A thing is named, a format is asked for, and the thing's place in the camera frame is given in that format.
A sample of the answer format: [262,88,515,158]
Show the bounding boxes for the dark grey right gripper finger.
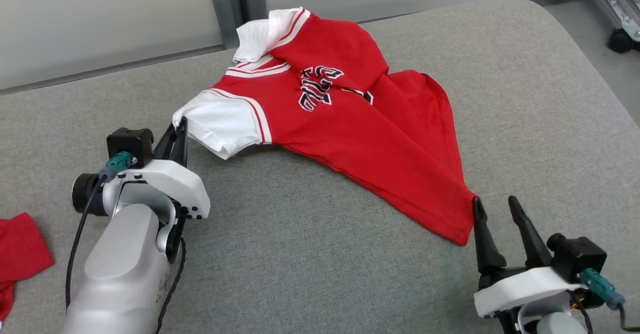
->
[508,196,552,268]
[472,197,507,275]

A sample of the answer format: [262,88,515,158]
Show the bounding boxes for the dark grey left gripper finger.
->
[175,117,189,168]
[153,123,179,161]

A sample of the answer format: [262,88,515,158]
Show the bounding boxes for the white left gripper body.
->
[120,160,211,220]

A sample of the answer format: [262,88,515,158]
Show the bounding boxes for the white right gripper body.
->
[474,268,583,319]

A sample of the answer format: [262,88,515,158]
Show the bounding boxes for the red jersey shirt white sleeves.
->
[172,7,477,246]

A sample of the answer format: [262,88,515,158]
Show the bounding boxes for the red shorts white side stripe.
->
[0,213,55,321]

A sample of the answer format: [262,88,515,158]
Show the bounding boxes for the black left cable teal connector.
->
[65,153,137,311]

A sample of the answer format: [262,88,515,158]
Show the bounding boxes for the black cable teal connector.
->
[576,268,640,332]
[65,153,137,311]

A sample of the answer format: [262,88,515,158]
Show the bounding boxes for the black right cable teal connector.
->
[576,268,640,332]

